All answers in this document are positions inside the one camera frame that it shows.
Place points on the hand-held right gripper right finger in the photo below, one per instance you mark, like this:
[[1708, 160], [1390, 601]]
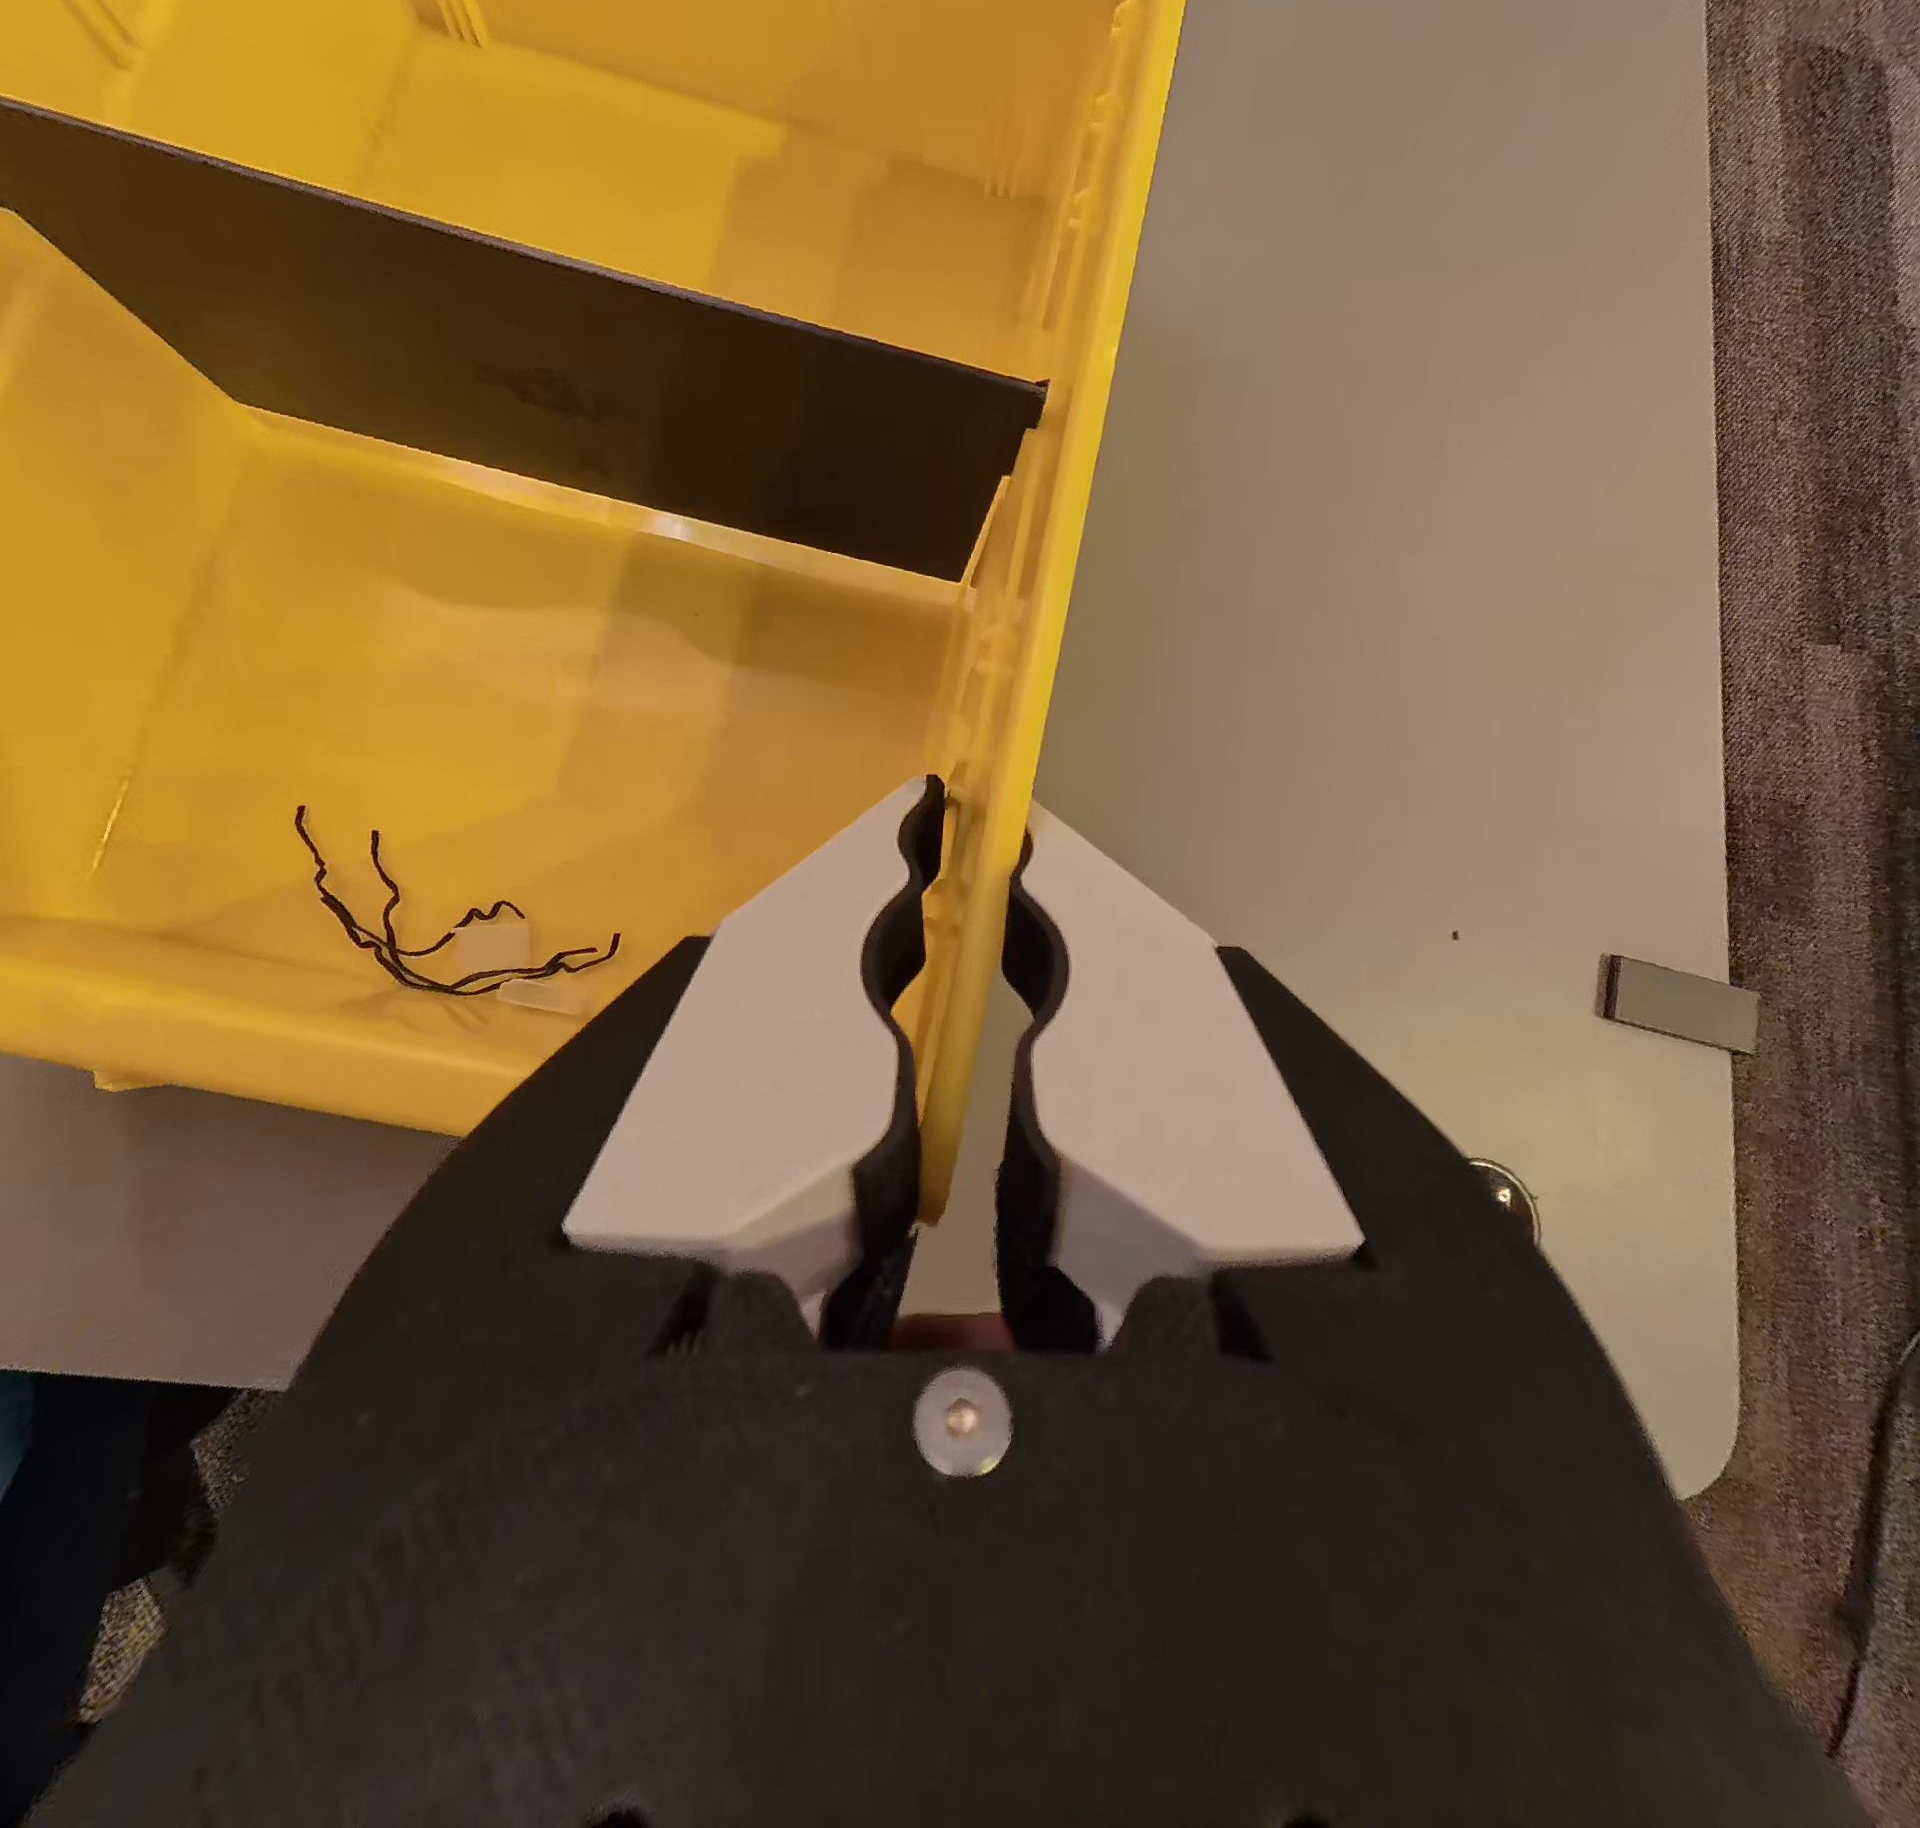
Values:
[[1187, 1108]]

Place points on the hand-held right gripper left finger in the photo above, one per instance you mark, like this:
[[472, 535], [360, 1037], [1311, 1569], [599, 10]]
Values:
[[750, 1108]]

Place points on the yellow plastic bin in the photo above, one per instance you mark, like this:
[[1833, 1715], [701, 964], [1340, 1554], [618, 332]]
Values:
[[450, 658]]

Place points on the small grey floor plate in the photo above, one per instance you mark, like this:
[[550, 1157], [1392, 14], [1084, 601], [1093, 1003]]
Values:
[[1680, 1001]]

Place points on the thin dark twist tie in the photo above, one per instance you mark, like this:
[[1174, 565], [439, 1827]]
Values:
[[420, 944]]

